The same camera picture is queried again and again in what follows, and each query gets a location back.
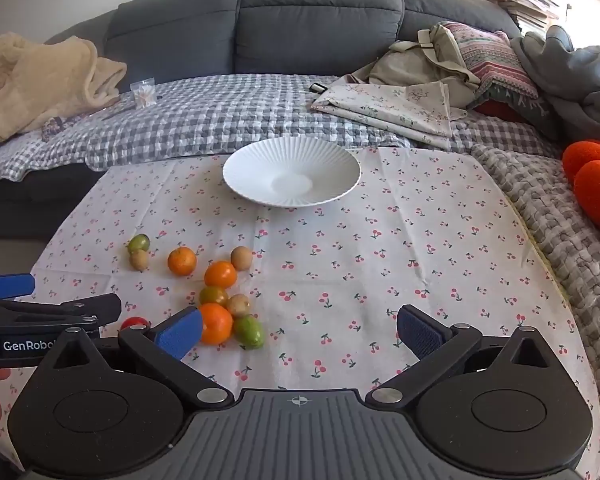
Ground cherry print tablecloth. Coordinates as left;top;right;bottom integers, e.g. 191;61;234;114
0;145;600;480

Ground grey hoodie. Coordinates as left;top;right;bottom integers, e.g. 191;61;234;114
510;25;600;143

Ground orange tangerine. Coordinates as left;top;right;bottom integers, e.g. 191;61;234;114
198;302;234;346
167;246;198;277

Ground stack of magazines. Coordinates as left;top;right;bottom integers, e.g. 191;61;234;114
490;0;561;36

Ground beige fleece blanket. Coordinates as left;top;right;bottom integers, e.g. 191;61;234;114
0;32;128;148

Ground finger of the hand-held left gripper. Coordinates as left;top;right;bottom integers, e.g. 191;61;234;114
0;274;37;299
0;294;123;335

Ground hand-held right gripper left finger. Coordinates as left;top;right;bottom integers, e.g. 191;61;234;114
40;306;235;411

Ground green and orange tomato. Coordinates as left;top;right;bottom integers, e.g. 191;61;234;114
199;285;229;307

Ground grey checked quilt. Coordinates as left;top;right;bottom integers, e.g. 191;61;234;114
0;72;576;186

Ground beige canvas bag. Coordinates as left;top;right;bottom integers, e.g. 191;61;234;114
367;22;481;108

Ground grey woven blanket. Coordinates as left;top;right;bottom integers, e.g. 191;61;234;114
470;142;600;461

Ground orange cherry tomato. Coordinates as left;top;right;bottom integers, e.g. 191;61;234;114
204;260;238;289

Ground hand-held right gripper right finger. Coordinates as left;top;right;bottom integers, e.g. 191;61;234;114
365;304;561;408

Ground clear cotton swab container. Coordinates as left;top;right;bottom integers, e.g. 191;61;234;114
130;77;157;107

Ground orange plush toy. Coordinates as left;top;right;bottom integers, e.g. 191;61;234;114
562;141;600;233

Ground white ribbed plate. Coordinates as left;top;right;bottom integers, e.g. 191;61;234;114
222;139;362;208

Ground patterned pink pillow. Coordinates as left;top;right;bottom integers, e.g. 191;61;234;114
442;21;551;116

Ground red cushion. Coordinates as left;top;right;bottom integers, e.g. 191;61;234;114
472;100;526;123

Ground folded floral cloth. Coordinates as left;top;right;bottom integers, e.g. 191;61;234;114
310;75;468;151

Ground grey fabric sofa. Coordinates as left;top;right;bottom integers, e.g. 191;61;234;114
0;0;526;241

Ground bright green tomato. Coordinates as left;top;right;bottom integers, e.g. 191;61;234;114
232;314;266;350

